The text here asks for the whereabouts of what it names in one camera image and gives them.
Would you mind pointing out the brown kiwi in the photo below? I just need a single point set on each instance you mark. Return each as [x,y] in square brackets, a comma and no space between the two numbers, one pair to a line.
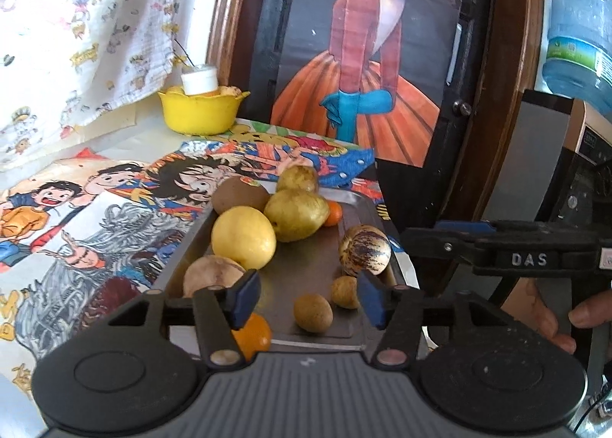
[236,196]

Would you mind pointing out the striped pepino melon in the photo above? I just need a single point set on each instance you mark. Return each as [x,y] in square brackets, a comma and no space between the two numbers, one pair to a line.
[363,249]

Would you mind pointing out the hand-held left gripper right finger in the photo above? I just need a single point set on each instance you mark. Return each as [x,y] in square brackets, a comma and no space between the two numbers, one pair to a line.
[370,298]

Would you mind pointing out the colourful anime poster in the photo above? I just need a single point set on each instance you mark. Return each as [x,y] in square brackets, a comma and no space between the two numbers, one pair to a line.
[215,165]

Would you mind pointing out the yellow round fruit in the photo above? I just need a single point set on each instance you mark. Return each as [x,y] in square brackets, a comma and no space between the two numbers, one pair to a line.
[244,237]

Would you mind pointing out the longan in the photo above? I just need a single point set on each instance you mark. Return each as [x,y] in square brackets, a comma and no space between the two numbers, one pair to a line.
[344,292]
[313,314]

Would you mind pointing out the person's right hand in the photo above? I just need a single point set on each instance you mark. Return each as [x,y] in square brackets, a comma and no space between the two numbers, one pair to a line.
[540,318]

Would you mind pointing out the silver black appliance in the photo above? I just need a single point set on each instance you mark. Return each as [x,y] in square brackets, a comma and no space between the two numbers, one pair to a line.
[550,156]

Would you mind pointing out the black door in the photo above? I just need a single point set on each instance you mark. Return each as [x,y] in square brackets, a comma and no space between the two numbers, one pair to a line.
[267,36]

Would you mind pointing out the yellow-green pear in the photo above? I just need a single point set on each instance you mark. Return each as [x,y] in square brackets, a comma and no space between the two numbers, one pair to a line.
[296,216]

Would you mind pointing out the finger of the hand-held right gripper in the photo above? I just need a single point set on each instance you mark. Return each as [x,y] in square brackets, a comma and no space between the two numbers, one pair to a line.
[464,227]
[435,249]

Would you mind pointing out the white plastic jar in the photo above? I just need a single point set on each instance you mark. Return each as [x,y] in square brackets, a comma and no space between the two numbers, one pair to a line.
[200,79]

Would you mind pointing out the yellow bowl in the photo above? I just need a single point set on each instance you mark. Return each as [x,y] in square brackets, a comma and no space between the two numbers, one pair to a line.
[196,115]

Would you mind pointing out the metal door knob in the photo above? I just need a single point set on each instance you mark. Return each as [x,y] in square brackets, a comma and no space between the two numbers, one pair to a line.
[463,109]

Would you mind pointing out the wall poster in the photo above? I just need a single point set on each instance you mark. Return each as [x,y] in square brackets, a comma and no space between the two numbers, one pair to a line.
[373,108]

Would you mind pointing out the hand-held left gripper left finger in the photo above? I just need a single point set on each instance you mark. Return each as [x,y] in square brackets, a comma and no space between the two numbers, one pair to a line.
[246,293]

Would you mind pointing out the brown round fruit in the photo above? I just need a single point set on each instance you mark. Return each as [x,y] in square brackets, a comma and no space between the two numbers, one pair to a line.
[210,275]

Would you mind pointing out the yellow flower sprig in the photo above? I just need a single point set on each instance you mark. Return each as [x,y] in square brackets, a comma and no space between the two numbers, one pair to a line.
[184,58]

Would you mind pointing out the blue water bottle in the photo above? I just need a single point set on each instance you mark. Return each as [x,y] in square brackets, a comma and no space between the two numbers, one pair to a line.
[578,27]

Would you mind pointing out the white cartoon printed blanket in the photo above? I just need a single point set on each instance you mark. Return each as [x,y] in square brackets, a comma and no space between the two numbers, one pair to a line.
[71,36]

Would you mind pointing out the grey metal tray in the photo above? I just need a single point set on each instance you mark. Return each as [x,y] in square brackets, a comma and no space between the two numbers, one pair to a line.
[306,271]

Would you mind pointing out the small orange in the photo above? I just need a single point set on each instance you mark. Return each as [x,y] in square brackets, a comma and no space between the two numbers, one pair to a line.
[333,213]
[256,335]

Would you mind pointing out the orange fruit piece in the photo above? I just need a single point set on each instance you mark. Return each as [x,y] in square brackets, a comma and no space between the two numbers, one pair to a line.
[213,93]

